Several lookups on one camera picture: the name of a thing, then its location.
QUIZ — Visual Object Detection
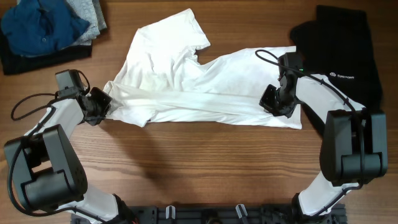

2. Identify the black folded garment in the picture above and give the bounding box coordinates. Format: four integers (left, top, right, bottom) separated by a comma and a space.
1, 32, 93, 75

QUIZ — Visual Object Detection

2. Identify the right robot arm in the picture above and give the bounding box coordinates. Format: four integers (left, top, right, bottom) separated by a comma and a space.
259, 52, 387, 223

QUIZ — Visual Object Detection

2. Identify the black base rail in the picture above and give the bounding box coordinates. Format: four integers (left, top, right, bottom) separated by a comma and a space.
70, 203, 348, 224

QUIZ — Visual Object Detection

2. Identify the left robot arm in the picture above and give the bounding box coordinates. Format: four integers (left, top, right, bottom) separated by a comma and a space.
4, 70, 139, 223

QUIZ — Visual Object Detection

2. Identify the light grey folded garment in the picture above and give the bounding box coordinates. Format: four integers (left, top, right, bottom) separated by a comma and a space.
66, 0, 107, 46

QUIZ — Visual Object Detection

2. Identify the black garment with logo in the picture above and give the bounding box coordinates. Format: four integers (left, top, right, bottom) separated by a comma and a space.
290, 5, 382, 111

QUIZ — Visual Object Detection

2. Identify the white t-shirt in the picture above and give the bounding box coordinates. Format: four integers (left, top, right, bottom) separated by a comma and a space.
104, 9, 302, 129

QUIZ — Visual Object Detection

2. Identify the blue shirt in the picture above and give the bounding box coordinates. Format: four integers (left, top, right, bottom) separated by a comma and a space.
1, 0, 90, 57

